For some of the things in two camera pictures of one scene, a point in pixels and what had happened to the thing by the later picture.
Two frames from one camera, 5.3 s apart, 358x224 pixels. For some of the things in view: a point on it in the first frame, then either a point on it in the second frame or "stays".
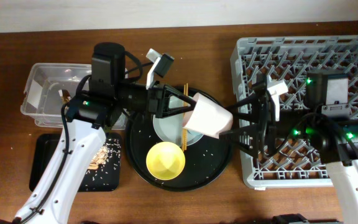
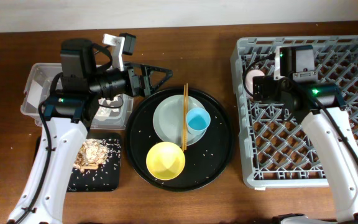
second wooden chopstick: [186, 119] stays
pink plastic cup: [208, 117] to [249, 78]
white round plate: [169, 129] stays
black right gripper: [266, 131] to [268, 83]
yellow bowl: [165, 160] stays
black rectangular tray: [106, 177] stays
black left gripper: [156, 96] to [137, 90]
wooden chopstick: [183, 133] stays
